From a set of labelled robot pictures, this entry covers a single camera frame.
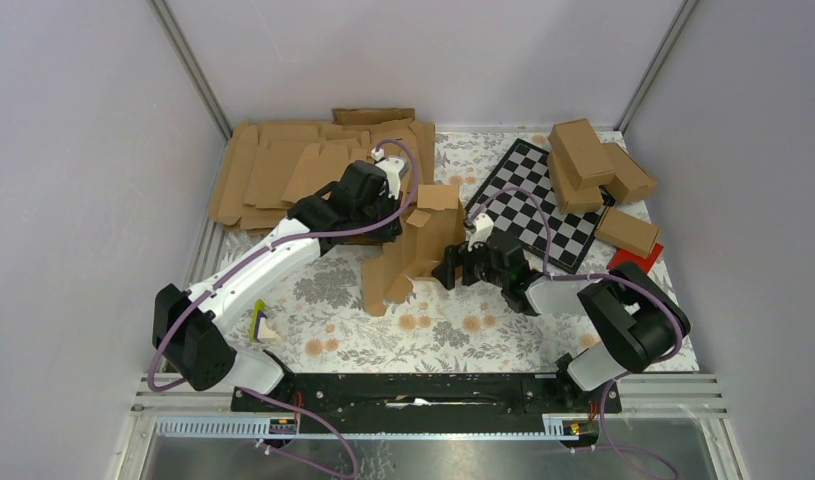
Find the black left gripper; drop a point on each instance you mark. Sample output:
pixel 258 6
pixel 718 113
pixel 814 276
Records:
pixel 387 235

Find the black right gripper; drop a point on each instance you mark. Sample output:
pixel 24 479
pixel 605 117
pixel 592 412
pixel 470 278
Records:
pixel 446 270

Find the cardboard box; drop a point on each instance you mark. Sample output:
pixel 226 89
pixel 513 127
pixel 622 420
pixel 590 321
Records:
pixel 581 154
pixel 631 183
pixel 627 232
pixel 569 199
pixel 433 225

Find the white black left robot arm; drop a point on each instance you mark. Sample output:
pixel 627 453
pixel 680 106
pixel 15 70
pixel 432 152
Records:
pixel 191 325

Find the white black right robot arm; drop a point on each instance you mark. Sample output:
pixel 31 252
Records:
pixel 637 322

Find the cardboard box on red block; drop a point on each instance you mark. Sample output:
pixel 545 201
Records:
pixel 627 232

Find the stack of flat cardboard sheets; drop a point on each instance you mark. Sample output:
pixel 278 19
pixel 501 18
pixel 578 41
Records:
pixel 269 165

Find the floral patterned tablecloth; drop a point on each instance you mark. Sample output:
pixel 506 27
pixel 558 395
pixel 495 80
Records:
pixel 317 312

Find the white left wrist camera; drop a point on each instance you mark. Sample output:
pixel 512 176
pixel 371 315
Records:
pixel 394 169

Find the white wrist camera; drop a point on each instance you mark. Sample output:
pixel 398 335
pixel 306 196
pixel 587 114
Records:
pixel 394 169
pixel 479 231

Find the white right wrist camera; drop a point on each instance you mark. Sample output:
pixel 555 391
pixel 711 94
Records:
pixel 479 231

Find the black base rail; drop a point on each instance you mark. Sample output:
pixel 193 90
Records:
pixel 440 403

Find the aluminium frame rail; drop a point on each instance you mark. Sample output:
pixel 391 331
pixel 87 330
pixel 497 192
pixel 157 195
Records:
pixel 645 396

